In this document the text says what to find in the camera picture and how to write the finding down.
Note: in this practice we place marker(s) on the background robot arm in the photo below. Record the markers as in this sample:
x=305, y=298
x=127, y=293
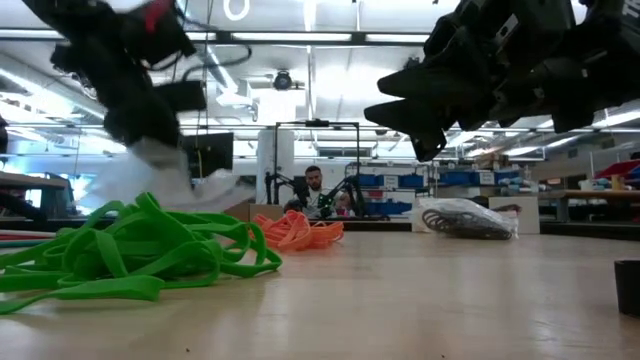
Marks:
x=345, y=187
x=280, y=182

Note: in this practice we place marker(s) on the blue storage bin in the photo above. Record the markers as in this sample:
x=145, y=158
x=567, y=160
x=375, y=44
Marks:
x=460, y=178
x=395, y=209
x=370, y=181

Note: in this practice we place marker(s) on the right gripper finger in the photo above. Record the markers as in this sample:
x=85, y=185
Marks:
x=430, y=82
x=425, y=117

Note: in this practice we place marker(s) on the green rubber bands pile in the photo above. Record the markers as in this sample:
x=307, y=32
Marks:
x=115, y=287

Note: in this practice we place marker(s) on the person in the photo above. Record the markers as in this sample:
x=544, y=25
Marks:
x=313, y=175

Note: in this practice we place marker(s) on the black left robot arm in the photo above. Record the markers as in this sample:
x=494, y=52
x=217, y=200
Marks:
x=65, y=15

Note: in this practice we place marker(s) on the black computer monitor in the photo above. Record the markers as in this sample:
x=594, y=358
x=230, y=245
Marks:
x=220, y=150

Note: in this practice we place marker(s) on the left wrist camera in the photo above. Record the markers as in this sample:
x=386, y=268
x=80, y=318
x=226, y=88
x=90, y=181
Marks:
x=165, y=45

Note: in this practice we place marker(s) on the black object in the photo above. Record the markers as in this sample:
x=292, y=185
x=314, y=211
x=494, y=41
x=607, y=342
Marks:
x=629, y=290

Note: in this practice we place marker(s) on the wooden desk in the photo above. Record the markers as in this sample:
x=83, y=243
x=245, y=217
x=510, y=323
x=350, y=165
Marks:
x=30, y=181

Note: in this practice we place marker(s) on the thin black rig frame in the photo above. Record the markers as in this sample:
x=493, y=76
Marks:
x=317, y=123

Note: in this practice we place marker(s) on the brown cardboard box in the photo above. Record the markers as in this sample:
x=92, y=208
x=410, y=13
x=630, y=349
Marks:
x=265, y=215

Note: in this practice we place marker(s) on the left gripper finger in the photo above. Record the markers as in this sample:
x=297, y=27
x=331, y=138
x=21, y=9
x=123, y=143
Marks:
x=127, y=127
x=162, y=130

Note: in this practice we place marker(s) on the black rubber bands bunch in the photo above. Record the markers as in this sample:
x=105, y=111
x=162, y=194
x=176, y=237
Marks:
x=450, y=225

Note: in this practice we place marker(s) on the orange rubber bands pile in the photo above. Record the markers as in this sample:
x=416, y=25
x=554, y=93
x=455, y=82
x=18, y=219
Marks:
x=295, y=235

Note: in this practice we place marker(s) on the red object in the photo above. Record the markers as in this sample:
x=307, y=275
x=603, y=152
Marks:
x=620, y=169

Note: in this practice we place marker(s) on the round black ceiling camera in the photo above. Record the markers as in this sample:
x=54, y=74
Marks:
x=282, y=81

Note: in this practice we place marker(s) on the clear plastic zip bag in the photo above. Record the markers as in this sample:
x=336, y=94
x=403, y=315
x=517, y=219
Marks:
x=165, y=185
x=480, y=210

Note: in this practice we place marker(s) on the black beam with light strips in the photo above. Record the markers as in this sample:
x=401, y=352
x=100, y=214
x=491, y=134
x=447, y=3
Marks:
x=357, y=37

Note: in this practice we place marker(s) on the wooden workbench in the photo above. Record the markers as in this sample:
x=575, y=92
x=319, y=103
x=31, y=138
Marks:
x=590, y=194

